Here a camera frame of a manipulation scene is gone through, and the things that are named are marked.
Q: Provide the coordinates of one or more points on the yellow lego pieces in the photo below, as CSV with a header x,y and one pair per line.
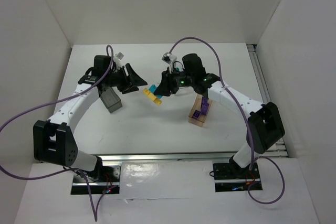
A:
x,y
152,97

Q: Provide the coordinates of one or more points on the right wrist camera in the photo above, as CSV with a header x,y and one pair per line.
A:
x,y
169,59

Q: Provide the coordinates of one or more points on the amber translucent container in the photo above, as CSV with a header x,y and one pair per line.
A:
x,y
197,106

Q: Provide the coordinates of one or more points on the aluminium rail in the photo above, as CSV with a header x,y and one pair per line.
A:
x,y
278,149
165,156

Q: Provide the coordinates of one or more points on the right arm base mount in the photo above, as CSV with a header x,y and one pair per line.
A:
x,y
226,181

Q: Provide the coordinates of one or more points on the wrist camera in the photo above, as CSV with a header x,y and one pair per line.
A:
x,y
169,59
117,62

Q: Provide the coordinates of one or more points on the aluminium rail front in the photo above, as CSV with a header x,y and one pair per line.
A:
x,y
165,156

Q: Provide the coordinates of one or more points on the purple lego brick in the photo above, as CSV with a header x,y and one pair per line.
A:
x,y
205,107

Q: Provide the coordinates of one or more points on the purple rounded printed lego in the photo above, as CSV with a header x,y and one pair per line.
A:
x,y
204,100

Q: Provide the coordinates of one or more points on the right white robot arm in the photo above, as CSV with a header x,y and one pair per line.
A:
x,y
265,126

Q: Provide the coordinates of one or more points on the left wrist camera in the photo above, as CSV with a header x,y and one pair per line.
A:
x,y
117,62

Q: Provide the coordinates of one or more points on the aluminium rail right side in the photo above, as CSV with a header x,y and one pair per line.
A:
x,y
278,149

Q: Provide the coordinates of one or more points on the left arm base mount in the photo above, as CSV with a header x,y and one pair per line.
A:
x,y
107,182

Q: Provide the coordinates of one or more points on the purple curved lego piece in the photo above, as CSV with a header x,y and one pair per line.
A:
x,y
196,114

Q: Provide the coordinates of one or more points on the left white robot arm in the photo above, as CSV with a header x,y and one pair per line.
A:
x,y
54,140

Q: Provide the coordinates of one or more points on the grey translucent container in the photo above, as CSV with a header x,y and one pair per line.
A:
x,y
111,100

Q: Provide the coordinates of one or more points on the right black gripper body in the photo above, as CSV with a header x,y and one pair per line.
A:
x,y
169,81

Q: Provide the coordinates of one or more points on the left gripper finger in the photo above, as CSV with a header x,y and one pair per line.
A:
x,y
134,78
130,89

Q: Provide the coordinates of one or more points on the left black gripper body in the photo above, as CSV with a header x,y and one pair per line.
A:
x,y
125,77

